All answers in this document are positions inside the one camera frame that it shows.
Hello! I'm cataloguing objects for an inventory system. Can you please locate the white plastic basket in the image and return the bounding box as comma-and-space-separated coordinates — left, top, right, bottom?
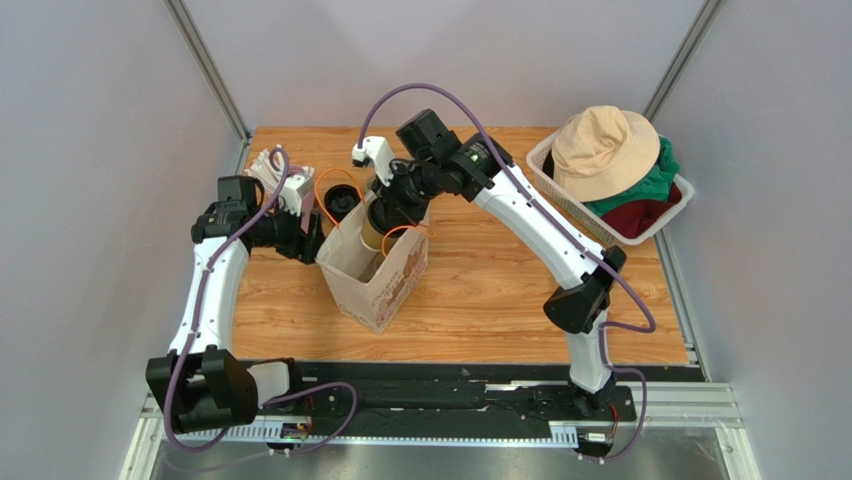
526, 132, 694, 246

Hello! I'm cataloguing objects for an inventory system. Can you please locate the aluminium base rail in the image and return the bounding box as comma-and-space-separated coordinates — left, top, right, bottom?
120, 362, 760, 479

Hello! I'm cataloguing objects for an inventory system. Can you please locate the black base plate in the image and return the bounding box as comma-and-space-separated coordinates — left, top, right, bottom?
263, 361, 638, 440

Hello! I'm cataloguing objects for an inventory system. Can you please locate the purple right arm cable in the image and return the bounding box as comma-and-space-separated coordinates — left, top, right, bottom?
355, 83, 658, 464

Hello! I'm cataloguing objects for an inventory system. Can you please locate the green cloth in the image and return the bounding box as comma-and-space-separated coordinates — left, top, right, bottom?
583, 135, 680, 217

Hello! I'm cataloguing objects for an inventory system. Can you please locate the dark red cloth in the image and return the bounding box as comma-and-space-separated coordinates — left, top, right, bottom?
602, 184, 683, 239

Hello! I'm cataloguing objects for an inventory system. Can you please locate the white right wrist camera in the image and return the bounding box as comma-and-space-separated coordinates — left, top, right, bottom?
351, 136, 395, 186

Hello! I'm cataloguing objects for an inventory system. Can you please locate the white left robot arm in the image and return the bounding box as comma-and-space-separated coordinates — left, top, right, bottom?
145, 167, 325, 434

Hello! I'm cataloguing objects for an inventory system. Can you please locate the white paper takeout bag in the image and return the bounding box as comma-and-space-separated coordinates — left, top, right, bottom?
316, 178, 435, 334

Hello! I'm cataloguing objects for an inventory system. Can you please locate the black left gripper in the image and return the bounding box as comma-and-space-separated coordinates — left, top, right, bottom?
251, 198, 334, 265

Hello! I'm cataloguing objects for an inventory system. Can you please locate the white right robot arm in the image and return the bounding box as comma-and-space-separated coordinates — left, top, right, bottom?
352, 109, 626, 395

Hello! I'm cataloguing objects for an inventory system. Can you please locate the pink cup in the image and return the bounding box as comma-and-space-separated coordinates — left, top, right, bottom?
281, 165, 315, 212

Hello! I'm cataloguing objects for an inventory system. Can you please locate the beige bucket hat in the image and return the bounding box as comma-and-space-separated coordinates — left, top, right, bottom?
550, 105, 660, 202

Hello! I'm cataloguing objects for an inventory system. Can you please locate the single paper coffee cup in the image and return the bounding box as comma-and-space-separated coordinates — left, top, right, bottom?
361, 206, 396, 253

